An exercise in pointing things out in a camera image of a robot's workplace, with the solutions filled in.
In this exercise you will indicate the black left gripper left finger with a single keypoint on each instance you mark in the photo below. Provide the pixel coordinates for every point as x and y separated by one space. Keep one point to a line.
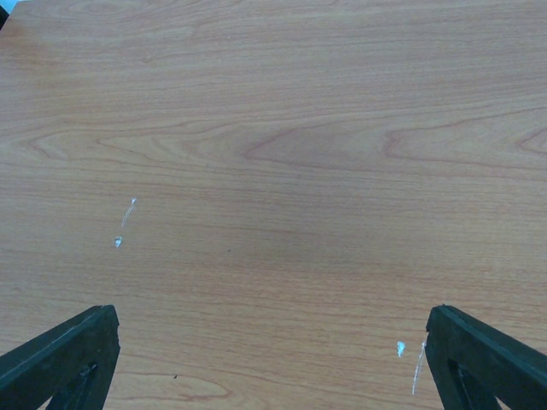
71 366

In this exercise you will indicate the left black frame post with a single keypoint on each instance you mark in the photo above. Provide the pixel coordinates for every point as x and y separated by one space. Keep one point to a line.
4 15

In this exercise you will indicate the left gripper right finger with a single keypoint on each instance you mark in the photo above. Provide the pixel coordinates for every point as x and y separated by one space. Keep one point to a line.
475 366

